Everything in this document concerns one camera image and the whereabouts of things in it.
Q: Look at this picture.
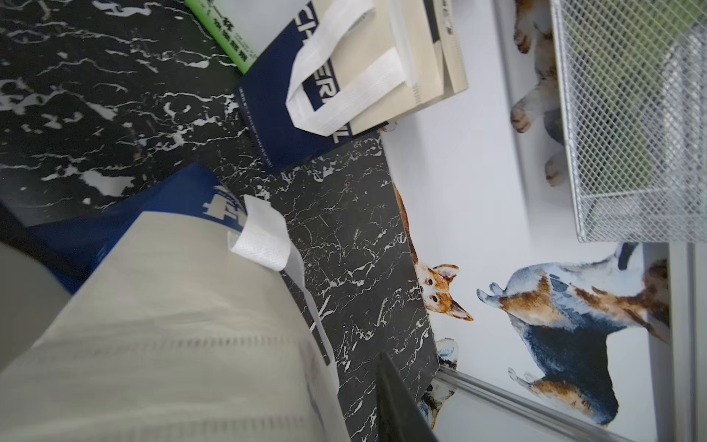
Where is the white wire basket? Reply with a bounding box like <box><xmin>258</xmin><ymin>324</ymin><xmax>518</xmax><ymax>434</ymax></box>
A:
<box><xmin>552</xmin><ymin>1</ymin><xmax>706</xmax><ymax>243</ymax></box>

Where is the green white bag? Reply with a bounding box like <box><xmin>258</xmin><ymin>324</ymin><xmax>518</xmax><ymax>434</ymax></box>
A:
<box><xmin>185</xmin><ymin>0</ymin><xmax>307</xmax><ymax>74</ymax></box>

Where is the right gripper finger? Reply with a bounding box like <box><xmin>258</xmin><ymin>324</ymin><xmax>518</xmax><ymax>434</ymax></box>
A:
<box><xmin>376</xmin><ymin>353</ymin><xmax>436</xmax><ymax>442</ymax></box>

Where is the blue bag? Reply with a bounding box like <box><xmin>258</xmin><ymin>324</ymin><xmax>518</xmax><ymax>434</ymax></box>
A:
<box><xmin>1</xmin><ymin>164</ymin><xmax>349</xmax><ymax>441</ymax></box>
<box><xmin>236</xmin><ymin>1</ymin><xmax>469</xmax><ymax>173</ymax></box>

